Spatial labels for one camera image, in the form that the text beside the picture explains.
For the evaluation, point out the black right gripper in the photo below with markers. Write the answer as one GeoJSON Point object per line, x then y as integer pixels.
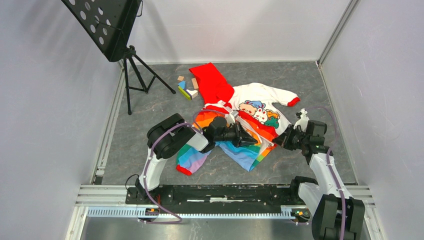
{"type": "Point", "coordinates": [284, 141]}

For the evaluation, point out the beige wooden block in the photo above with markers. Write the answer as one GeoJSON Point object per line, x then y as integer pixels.
{"type": "Point", "coordinates": [192, 93]}

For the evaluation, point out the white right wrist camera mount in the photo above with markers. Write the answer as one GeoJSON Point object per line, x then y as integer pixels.
{"type": "Point", "coordinates": [302, 122]}

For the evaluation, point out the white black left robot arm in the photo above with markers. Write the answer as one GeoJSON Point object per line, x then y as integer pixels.
{"type": "Point", "coordinates": [193, 142]}

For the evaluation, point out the long wooden block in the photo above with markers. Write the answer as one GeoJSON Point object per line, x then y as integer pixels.
{"type": "Point", "coordinates": [195, 83]}

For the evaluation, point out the black perforated music stand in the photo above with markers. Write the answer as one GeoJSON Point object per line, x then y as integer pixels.
{"type": "Point", "coordinates": [109, 24]}

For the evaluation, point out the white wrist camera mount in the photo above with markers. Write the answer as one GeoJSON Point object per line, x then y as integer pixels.
{"type": "Point", "coordinates": [302, 122]}
{"type": "Point", "coordinates": [231, 117]}

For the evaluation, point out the aluminium frame rail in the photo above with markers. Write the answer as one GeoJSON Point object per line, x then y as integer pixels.
{"type": "Point", "coordinates": [109, 201]}

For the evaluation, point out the rainbow and white kids jacket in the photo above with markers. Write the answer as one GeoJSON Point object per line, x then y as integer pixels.
{"type": "Point", "coordinates": [256, 113]}

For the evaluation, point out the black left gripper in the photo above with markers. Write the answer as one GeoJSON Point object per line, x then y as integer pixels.
{"type": "Point", "coordinates": [246, 140]}

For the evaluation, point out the corner aluminium wall profile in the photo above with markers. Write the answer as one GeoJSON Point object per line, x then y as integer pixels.
{"type": "Point", "coordinates": [352, 4]}

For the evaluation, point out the green yellow wooden block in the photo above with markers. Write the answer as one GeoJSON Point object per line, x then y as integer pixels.
{"type": "Point", "coordinates": [184, 92]}

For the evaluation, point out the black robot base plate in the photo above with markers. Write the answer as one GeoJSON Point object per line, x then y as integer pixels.
{"type": "Point", "coordinates": [219, 199]}

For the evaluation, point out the blue wooden block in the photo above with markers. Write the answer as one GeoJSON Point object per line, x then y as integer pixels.
{"type": "Point", "coordinates": [182, 85]}

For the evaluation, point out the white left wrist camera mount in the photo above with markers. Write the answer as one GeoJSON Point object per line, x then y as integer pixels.
{"type": "Point", "coordinates": [231, 117]}

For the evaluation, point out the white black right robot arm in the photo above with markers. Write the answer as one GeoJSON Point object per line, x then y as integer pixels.
{"type": "Point", "coordinates": [335, 213]}

